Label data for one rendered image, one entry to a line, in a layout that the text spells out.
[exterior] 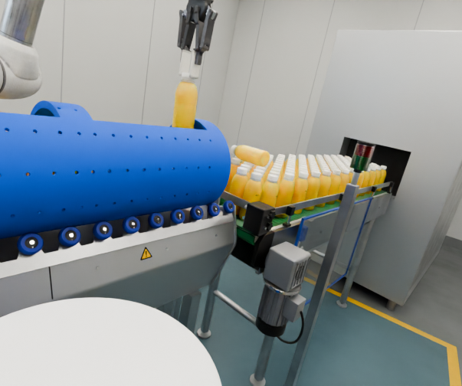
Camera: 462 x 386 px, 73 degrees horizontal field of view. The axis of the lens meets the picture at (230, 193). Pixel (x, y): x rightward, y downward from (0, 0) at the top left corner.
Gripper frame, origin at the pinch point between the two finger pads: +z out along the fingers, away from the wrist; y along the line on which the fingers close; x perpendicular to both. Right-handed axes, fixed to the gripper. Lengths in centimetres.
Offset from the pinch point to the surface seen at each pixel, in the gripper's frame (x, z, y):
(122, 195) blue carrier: -25.4, 32.1, 13.6
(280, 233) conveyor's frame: 35, 50, 23
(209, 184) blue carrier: 1.9, 31.3, 13.9
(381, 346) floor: 143, 138, 58
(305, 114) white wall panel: 400, 6, -177
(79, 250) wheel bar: -33, 45, 11
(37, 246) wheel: -41, 42, 11
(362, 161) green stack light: 53, 19, 38
